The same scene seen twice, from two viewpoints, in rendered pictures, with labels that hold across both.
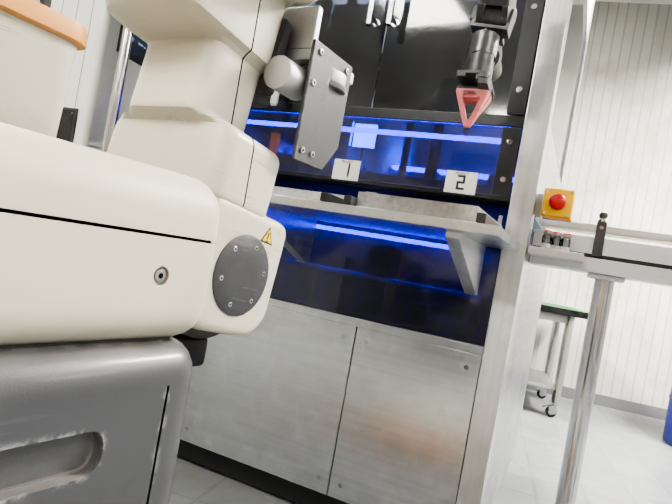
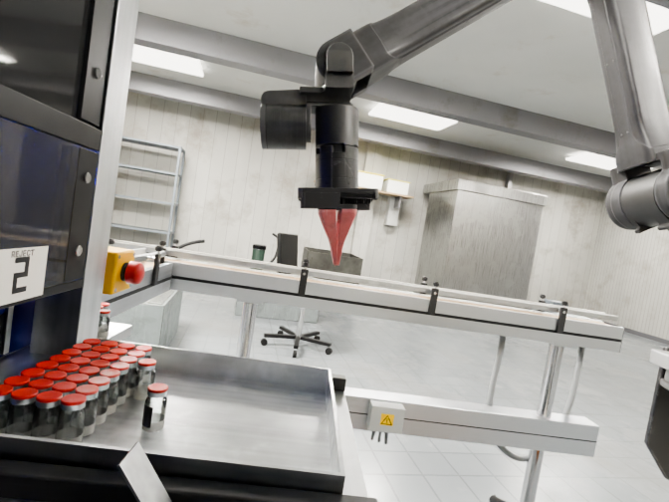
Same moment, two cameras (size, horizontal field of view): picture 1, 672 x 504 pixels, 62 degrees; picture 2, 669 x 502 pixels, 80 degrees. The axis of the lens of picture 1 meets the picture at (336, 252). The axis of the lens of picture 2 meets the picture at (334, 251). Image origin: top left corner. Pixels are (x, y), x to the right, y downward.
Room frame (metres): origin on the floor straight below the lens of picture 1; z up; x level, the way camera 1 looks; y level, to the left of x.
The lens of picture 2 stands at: (1.40, 0.25, 1.12)
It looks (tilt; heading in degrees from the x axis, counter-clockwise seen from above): 3 degrees down; 241
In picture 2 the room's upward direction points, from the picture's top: 9 degrees clockwise
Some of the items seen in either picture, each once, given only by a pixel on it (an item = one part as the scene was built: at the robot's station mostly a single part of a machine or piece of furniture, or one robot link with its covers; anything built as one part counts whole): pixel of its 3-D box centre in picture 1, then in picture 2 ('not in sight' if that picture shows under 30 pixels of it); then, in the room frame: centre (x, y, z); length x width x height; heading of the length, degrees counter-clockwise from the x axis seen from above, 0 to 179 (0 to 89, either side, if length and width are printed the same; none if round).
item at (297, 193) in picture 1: (326, 206); not in sight; (1.55, 0.05, 0.90); 0.34 x 0.26 x 0.04; 156
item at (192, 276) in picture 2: not in sight; (365, 291); (0.60, -0.94, 0.92); 1.90 x 0.15 x 0.16; 156
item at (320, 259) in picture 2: not in sight; (328, 275); (-1.65, -5.41, 0.38); 1.13 x 0.90 x 0.76; 72
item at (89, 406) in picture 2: not in sight; (111, 387); (1.39, -0.25, 0.90); 0.18 x 0.02 x 0.05; 65
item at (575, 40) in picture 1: (569, 74); not in sight; (1.86, -0.67, 1.51); 0.85 x 0.01 x 0.59; 156
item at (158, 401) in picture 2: not in sight; (155, 408); (1.34, -0.20, 0.90); 0.02 x 0.02 x 0.04
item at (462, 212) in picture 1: (434, 217); (189, 403); (1.31, -0.21, 0.90); 0.34 x 0.26 x 0.04; 155
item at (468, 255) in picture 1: (463, 266); not in sight; (1.30, -0.30, 0.80); 0.34 x 0.03 x 0.13; 156
